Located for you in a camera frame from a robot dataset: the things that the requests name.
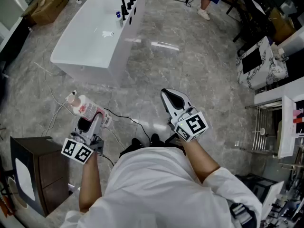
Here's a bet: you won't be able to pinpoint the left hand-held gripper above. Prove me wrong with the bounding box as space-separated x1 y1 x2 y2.
61 113 105 163

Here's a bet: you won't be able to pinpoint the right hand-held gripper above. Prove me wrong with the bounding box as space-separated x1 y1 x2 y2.
161 88 209 143

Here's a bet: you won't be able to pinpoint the pink white plastic bottle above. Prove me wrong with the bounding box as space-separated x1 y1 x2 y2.
66 93 113 129

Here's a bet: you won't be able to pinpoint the white bathtub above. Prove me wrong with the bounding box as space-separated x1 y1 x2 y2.
50 0 146 88

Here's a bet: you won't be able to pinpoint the person's right forearm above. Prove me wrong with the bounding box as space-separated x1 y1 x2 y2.
178 136 220 185

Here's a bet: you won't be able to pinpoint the person's left forearm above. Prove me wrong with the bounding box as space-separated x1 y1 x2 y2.
78 151 103 213

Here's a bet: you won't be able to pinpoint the black curved bathtub faucet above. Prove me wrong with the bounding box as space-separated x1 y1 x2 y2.
108 0 129 16

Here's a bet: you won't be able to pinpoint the white power strip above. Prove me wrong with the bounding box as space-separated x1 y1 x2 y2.
65 90 78 102

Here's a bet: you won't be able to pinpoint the person's black trousers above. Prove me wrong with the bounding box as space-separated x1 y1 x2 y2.
118 143 167 160

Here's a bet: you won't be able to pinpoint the dark wooden cabinet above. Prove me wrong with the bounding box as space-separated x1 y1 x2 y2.
10 136 70 218

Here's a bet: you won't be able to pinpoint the person's white shirt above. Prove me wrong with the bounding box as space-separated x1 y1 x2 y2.
59 146 263 228

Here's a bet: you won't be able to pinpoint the metal rack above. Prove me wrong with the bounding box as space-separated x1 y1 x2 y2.
244 103 283 155

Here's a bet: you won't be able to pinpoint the white bottle with blue cap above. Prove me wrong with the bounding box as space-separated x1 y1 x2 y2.
115 11 124 28

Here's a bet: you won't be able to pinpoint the marble-patterned cabinet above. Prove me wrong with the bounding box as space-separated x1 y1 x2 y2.
236 36 289 90

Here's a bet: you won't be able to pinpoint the black metal table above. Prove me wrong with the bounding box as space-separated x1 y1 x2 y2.
225 0 270 54

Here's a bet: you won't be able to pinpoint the brown cardboard box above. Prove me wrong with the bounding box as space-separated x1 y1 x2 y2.
21 0 70 26

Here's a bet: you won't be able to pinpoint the grey striped waist bag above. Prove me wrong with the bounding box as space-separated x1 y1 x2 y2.
229 202 258 228

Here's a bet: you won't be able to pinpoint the black floor cable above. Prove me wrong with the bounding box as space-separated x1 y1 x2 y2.
104 107 152 147

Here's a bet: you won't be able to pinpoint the white floor cable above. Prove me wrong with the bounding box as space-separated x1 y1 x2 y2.
41 56 72 137

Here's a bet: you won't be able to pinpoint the black cable with adapter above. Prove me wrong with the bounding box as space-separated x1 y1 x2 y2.
172 0 194 8

